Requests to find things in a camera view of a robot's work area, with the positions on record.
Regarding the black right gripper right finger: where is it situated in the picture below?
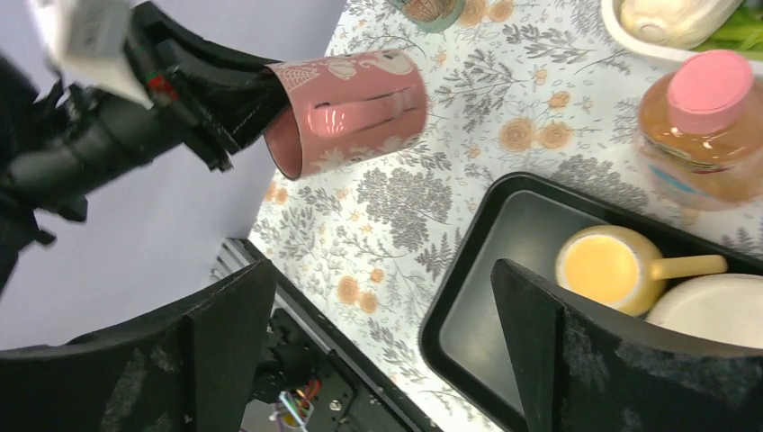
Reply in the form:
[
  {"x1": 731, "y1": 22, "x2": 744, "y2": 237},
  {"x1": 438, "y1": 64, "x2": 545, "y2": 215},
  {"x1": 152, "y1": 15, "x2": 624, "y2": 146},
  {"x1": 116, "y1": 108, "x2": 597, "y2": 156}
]
[{"x1": 490, "y1": 259, "x2": 762, "y2": 431}]

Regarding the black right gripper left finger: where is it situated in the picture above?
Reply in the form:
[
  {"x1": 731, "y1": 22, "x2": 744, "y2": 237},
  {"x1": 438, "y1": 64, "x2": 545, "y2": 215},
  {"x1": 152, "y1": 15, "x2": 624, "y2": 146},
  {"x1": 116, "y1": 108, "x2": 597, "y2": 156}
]
[{"x1": 1, "y1": 261, "x2": 275, "y2": 431}]

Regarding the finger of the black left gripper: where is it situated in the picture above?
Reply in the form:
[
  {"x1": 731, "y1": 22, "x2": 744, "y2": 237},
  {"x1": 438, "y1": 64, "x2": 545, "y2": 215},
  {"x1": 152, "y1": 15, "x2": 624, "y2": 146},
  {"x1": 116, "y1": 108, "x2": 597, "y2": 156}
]
[
  {"x1": 186, "y1": 77, "x2": 289, "y2": 156},
  {"x1": 128, "y1": 1, "x2": 279, "y2": 78}
]

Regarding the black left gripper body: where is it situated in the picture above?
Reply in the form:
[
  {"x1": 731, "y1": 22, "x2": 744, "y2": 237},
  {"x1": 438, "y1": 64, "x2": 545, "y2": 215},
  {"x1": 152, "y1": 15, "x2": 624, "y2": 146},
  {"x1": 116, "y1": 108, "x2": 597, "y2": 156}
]
[{"x1": 1, "y1": 57, "x2": 231, "y2": 215}]

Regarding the pink patterned mug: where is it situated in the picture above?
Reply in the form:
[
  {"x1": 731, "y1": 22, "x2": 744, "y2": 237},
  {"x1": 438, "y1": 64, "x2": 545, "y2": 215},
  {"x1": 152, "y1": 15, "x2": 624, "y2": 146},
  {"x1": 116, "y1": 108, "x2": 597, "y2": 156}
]
[{"x1": 264, "y1": 49, "x2": 427, "y2": 180}]

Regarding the cream seashell mug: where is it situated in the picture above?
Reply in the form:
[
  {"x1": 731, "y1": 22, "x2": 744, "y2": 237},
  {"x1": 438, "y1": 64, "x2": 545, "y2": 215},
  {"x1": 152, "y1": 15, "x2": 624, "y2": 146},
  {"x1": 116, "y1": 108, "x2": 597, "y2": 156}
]
[{"x1": 387, "y1": 0, "x2": 465, "y2": 33}]

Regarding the yellow mug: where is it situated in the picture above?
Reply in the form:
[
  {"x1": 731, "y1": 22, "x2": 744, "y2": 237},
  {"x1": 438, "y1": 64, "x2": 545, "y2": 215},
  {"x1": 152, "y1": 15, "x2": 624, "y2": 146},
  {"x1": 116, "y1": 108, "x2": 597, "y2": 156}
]
[{"x1": 555, "y1": 225, "x2": 728, "y2": 316}]

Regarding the large cream mug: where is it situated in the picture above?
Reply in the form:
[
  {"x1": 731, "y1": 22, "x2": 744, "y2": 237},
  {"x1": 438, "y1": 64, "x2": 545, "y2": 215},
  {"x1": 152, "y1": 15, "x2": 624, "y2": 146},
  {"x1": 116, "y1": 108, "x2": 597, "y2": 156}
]
[{"x1": 645, "y1": 274, "x2": 762, "y2": 348}]

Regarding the black rectangular tray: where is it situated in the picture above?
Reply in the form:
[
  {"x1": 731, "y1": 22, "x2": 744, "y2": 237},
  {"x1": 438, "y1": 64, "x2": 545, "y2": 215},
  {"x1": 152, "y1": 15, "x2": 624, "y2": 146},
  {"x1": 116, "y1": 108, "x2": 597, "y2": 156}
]
[{"x1": 420, "y1": 173, "x2": 762, "y2": 431}]

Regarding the orange bottle with pink cap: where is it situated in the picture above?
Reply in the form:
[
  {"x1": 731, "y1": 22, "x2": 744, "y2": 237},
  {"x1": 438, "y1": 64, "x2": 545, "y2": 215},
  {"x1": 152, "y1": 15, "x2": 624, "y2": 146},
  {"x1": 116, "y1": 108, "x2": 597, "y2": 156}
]
[{"x1": 633, "y1": 49, "x2": 762, "y2": 211}]

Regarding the floral patterned table mat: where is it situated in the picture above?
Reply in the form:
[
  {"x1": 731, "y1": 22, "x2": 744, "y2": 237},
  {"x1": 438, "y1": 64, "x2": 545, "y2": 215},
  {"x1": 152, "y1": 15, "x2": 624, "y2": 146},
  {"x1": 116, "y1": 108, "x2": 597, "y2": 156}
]
[{"x1": 250, "y1": 1, "x2": 762, "y2": 431}]

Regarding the yellow napa cabbage toy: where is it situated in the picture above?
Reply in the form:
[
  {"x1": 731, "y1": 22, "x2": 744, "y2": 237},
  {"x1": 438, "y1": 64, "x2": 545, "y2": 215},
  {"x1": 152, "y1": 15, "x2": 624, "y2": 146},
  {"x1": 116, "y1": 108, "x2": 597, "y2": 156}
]
[{"x1": 619, "y1": 0, "x2": 742, "y2": 50}]

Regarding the white rectangular tub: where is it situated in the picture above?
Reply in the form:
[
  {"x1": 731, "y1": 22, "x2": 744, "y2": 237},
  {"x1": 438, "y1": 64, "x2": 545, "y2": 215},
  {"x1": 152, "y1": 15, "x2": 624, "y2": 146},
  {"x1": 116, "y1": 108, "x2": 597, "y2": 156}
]
[{"x1": 600, "y1": 1, "x2": 762, "y2": 77}]

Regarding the bok choy toy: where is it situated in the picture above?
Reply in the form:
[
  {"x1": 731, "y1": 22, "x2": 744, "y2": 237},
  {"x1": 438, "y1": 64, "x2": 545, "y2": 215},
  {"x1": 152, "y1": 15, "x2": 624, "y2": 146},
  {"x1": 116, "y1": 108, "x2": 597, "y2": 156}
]
[{"x1": 693, "y1": 5, "x2": 762, "y2": 60}]

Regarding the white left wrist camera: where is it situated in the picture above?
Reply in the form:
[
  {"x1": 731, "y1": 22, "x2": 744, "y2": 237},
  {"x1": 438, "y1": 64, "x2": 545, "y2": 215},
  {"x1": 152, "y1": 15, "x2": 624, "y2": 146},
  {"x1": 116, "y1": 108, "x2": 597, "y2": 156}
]
[{"x1": 26, "y1": 0, "x2": 153, "y2": 109}]

